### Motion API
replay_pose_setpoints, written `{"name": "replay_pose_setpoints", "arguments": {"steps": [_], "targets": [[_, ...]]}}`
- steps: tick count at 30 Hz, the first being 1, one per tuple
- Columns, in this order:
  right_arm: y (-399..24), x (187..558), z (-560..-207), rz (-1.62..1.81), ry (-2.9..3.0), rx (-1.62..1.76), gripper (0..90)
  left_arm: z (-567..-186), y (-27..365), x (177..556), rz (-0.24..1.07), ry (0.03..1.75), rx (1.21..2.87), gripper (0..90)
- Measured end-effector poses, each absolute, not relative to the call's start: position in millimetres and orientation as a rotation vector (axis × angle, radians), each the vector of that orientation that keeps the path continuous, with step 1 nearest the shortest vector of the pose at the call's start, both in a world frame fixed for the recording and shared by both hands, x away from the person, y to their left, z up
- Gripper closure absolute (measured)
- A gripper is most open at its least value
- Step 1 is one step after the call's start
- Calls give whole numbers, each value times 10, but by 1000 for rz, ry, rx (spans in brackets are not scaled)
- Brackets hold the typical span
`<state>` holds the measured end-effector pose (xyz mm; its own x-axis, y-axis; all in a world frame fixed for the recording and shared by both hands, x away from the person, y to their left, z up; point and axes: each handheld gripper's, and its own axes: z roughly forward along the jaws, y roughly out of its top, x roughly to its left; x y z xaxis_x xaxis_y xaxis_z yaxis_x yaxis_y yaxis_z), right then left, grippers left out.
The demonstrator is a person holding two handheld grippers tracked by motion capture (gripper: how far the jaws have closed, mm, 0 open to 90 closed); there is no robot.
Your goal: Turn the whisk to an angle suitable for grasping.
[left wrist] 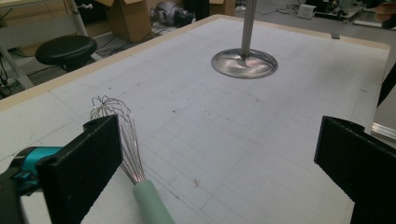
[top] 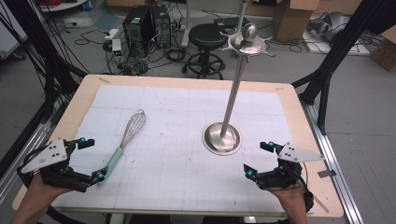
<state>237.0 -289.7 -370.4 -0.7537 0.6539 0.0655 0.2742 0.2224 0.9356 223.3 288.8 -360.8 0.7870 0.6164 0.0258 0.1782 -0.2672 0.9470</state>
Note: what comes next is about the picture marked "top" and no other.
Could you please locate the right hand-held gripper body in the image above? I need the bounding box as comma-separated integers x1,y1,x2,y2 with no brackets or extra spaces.
257,141,326,191

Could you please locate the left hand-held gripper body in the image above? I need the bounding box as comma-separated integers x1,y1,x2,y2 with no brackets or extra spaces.
17,137,94,193

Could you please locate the whisk with mint green handle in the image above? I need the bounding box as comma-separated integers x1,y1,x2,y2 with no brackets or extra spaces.
97,108,148,185

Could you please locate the steel utensil rack stand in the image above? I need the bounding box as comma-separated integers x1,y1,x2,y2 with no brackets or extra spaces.
201,22,276,157

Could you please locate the person's left hand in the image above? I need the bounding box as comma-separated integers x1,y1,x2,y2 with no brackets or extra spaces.
25,177,75,211

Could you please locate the person's right hand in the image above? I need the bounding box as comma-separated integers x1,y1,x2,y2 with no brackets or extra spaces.
268,182,308,217

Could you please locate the grey tape piece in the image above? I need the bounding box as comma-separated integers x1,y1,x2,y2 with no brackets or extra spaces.
317,169,338,179

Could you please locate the thin wooden stick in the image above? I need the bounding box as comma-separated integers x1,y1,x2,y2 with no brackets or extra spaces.
312,194,330,215

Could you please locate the white grid paper mat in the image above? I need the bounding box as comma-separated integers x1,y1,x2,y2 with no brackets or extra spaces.
50,84,315,215

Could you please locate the white power strip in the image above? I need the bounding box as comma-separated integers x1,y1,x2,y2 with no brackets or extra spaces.
103,28,124,58

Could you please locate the black round stool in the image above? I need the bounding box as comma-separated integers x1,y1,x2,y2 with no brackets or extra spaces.
181,22,231,81

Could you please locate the white flat board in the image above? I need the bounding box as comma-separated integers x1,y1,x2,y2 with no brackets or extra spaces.
302,29,372,58

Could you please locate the black computer tower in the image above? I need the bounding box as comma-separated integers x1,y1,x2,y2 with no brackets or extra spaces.
121,5,154,58
150,4,173,49

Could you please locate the tall cardboard box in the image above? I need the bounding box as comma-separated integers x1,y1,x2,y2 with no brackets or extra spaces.
272,0,320,43

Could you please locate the flat black box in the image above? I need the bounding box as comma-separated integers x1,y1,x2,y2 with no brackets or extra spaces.
213,16,250,33

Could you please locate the white stand pole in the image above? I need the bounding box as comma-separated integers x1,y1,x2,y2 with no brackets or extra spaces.
181,0,194,49
235,0,249,33

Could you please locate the grey headset device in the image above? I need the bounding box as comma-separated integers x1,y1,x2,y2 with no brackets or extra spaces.
307,11,352,43

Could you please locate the small cardboard box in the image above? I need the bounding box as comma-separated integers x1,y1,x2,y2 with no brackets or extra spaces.
369,25,396,73

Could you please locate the round white table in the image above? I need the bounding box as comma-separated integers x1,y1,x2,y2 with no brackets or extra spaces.
39,0,89,13

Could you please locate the aluminium rail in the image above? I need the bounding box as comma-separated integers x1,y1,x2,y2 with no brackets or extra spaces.
299,102,364,224
0,102,62,204

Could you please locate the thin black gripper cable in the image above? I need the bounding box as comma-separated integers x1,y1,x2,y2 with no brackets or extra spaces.
298,161,310,194

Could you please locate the black wrist strap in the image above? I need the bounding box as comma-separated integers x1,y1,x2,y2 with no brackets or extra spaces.
303,189,316,213

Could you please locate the black corrugated hose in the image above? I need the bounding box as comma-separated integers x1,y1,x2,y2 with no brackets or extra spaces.
46,204,89,224

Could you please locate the black metal frame stand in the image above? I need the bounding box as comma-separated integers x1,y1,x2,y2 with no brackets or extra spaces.
0,0,89,175
290,0,396,136

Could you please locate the computer tower with cables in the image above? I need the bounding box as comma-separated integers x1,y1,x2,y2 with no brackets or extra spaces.
74,27,200,77

